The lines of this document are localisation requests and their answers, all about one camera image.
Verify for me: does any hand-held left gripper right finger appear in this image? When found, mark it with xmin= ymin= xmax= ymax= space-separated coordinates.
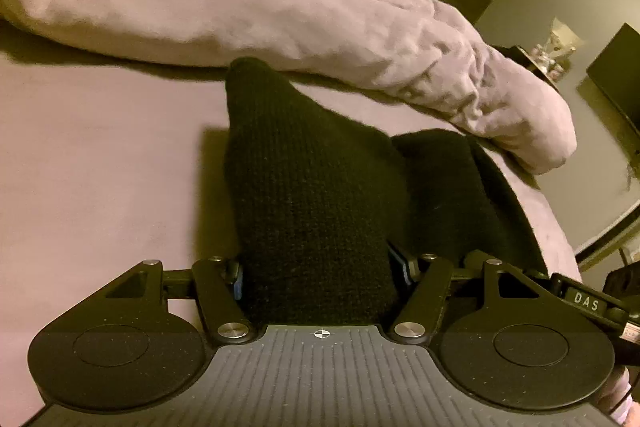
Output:
xmin=387 ymin=243 xmax=553 ymax=348

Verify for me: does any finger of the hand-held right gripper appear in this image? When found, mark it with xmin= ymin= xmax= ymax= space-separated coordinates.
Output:
xmin=462 ymin=249 xmax=556 ymax=283

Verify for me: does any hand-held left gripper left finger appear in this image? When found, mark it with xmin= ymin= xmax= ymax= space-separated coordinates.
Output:
xmin=106 ymin=256 xmax=257 ymax=348

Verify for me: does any black knit sweater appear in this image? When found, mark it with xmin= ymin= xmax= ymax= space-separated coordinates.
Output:
xmin=222 ymin=57 xmax=548 ymax=328

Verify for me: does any bed with purple sheet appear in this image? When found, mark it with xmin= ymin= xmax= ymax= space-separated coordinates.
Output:
xmin=0 ymin=22 xmax=586 ymax=423

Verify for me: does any round wooden side shelf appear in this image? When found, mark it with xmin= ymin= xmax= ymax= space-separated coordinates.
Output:
xmin=500 ymin=44 xmax=563 ymax=90

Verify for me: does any wrapped flower bouquet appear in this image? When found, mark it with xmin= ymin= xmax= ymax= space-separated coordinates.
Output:
xmin=542 ymin=18 xmax=583 ymax=58

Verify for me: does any black wall television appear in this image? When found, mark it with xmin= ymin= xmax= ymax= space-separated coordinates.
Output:
xmin=586 ymin=23 xmax=640 ymax=138

